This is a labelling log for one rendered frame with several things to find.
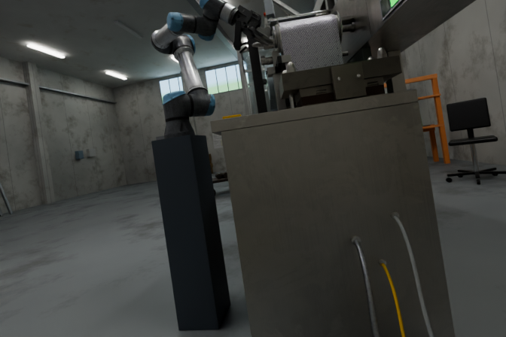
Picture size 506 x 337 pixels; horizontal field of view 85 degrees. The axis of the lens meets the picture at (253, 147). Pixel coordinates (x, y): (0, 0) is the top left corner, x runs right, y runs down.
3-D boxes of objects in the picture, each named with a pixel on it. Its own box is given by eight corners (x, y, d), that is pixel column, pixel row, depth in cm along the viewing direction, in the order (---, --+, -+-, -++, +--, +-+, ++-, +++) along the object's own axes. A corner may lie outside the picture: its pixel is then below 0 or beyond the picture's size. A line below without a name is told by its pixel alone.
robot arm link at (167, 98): (162, 121, 139) (158, 95, 140) (187, 119, 147) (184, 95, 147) (169, 116, 129) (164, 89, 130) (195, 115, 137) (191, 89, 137)
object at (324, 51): (288, 87, 114) (281, 43, 114) (345, 78, 113) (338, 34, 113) (288, 87, 113) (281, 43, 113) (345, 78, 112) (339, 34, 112)
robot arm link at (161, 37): (143, 32, 153) (170, 3, 113) (163, 34, 159) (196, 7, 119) (145, 54, 155) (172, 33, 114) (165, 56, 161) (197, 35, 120)
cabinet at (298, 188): (261, 213, 339) (251, 144, 340) (313, 206, 337) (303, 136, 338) (257, 399, 87) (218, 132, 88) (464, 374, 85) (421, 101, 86)
